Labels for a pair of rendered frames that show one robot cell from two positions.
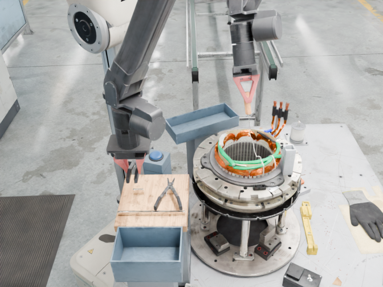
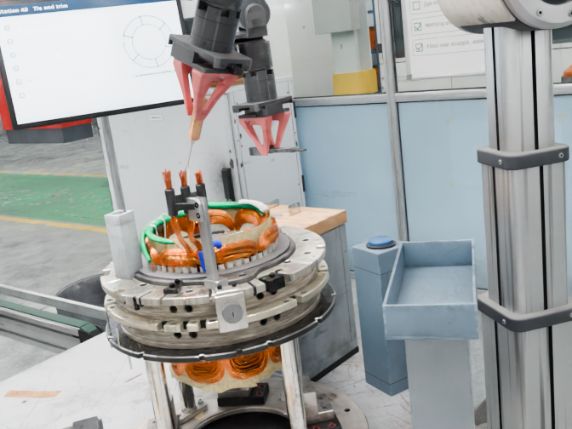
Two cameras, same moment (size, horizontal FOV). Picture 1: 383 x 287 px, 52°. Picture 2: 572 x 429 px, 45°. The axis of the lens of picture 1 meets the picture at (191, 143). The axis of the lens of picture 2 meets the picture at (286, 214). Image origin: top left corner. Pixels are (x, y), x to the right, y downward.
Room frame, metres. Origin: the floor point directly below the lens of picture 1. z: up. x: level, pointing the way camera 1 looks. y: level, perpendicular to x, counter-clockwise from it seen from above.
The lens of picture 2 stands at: (1.57, -0.84, 1.38)
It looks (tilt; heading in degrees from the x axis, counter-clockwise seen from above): 14 degrees down; 129
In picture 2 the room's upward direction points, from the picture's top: 7 degrees counter-clockwise
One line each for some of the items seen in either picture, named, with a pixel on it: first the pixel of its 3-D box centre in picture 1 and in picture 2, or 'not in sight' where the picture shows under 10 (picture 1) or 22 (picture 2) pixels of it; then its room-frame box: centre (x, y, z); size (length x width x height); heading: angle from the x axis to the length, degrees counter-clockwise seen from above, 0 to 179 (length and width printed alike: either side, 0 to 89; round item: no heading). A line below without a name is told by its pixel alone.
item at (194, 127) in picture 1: (202, 148); (440, 366); (1.17, -0.04, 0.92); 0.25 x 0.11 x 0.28; 113
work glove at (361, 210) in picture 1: (366, 213); not in sight; (0.92, -0.61, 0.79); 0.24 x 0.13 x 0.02; 179
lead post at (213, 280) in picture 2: (274, 123); (209, 243); (0.98, -0.26, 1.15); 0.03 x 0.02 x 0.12; 173
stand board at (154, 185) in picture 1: (154, 201); (272, 225); (0.77, 0.11, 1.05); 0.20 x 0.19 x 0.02; 177
